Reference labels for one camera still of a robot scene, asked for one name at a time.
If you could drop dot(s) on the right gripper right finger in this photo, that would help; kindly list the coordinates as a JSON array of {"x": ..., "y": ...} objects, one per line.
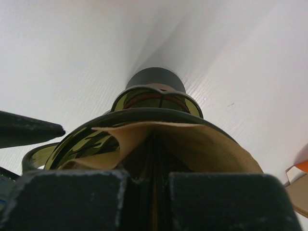
[{"x": 188, "y": 201}]

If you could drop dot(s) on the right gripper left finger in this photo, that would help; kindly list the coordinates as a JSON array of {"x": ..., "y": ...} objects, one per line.
[{"x": 81, "y": 200}]

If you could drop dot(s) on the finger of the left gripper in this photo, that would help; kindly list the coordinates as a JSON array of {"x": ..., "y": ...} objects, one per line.
[
  {"x": 18, "y": 130},
  {"x": 298, "y": 188}
]

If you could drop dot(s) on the orange glass flask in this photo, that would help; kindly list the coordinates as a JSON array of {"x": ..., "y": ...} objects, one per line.
[{"x": 301, "y": 156}]

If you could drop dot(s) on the dark green dripper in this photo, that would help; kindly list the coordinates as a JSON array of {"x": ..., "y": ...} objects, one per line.
[{"x": 135, "y": 104}]

